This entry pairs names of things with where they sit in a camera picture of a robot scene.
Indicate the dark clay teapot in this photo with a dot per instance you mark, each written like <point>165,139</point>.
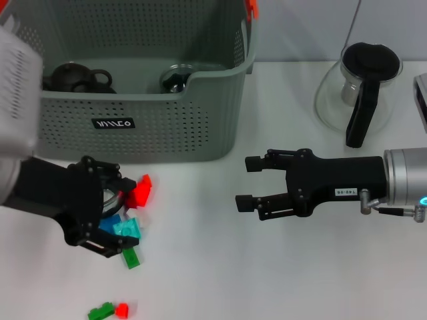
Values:
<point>66,78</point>

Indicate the long green toy brick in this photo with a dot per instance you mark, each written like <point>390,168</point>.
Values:
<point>131,260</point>

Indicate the small red toy brick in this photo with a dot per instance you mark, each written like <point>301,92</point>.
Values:
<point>122,310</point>

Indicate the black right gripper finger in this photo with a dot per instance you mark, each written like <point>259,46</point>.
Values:
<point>273,205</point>
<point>273,160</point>

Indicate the teal square toy brick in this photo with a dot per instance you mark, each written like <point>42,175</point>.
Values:
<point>128,228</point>

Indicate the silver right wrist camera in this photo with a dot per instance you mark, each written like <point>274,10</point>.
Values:
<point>421,103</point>

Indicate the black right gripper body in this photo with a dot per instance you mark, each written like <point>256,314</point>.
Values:
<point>340,180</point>

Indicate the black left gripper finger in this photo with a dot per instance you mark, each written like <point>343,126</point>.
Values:
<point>113,245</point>
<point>128,186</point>

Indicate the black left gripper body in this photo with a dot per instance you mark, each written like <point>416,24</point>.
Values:
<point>60,193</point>

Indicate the dark red toy brick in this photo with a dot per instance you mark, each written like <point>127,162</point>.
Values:
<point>128,201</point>

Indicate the small green toy brick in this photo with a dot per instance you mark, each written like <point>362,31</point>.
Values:
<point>100,310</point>

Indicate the grey perforated storage bin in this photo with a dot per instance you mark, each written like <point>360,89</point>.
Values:
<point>150,133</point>

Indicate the blue toy brick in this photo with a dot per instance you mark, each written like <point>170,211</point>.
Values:
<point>110,223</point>

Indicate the bright red toy brick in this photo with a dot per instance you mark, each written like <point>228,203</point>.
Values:
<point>143,191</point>

